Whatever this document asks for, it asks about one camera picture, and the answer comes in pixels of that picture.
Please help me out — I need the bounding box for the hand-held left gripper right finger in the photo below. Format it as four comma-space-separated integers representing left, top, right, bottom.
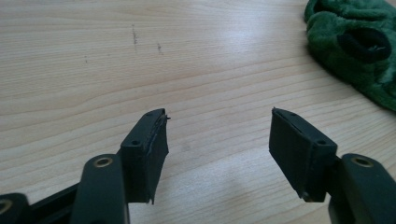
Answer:
268, 106, 339, 203

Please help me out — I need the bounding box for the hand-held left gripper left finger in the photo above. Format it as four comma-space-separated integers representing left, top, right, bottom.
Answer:
120, 107, 172, 205

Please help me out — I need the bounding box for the green plush toy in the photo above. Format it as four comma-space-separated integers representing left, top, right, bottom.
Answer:
304, 0, 396, 112

